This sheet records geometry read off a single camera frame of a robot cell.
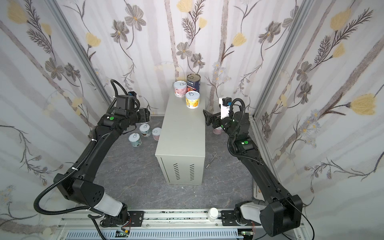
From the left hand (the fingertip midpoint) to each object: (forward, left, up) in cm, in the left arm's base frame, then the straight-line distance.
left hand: (142, 108), depth 77 cm
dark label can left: (+8, +7, -29) cm, 31 cm away
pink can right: (+7, -46, -30) cm, 55 cm away
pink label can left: (+6, -1, -30) cm, 30 cm away
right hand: (-7, -35, +9) cm, 37 cm away
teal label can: (0, +11, -29) cm, 31 cm away
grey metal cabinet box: (-25, -21, +1) cm, 33 cm away
